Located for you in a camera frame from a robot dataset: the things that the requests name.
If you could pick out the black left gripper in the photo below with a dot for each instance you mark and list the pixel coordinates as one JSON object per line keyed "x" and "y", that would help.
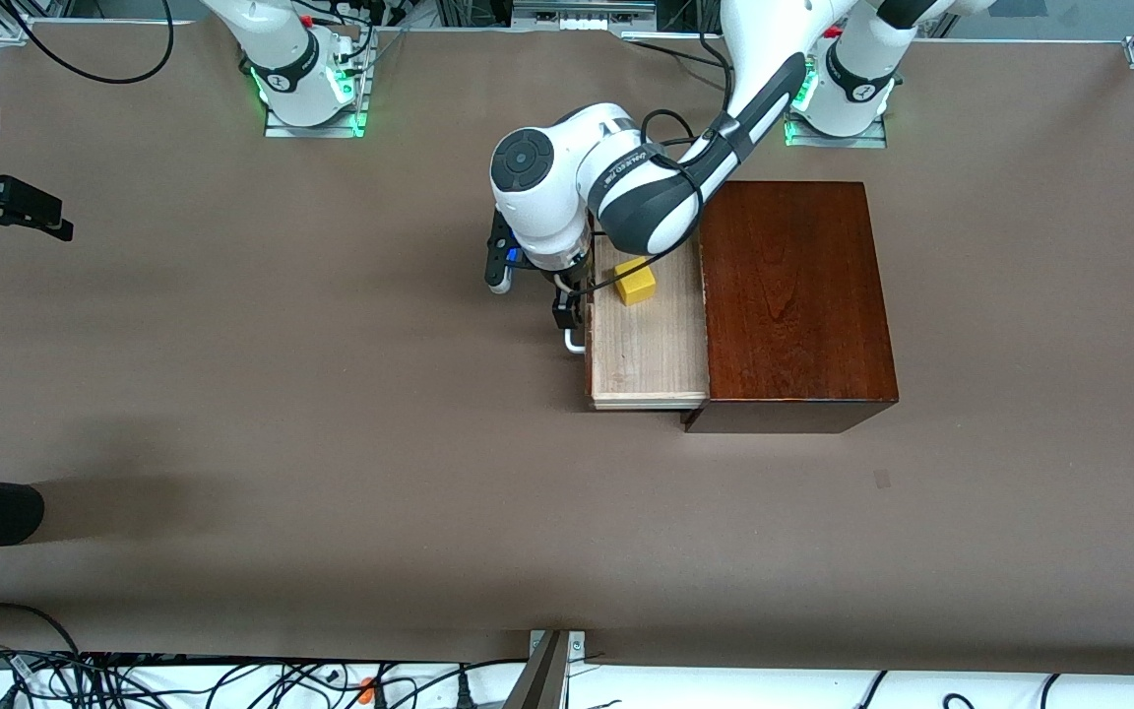
{"x": 568, "y": 291}

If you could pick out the yellow wooden block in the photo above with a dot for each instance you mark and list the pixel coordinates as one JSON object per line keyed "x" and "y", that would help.
{"x": 638, "y": 288}

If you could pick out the light wood drawer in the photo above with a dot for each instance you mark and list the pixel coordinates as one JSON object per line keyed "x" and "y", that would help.
{"x": 646, "y": 345}

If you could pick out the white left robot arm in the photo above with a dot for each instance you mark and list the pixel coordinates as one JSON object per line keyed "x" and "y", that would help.
{"x": 537, "y": 212}

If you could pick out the dark brown wooden cabinet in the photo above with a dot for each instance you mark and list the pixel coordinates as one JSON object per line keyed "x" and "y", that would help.
{"x": 793, "y": 315}

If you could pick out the white power strip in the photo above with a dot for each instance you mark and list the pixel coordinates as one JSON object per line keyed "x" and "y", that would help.
{"x": 585, "y": 22}

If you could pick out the orange connector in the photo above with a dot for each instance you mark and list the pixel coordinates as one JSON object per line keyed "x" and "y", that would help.
{"x": 367, "y": 691}

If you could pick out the aluminium arm base plate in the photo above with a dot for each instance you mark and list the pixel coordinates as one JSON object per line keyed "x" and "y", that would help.
{"x": 838, "y": 142}
{"x": 316, "y": 131}

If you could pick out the metal bracket with grey post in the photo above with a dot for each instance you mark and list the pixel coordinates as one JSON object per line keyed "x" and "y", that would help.
{"x": 547, "y": 679}

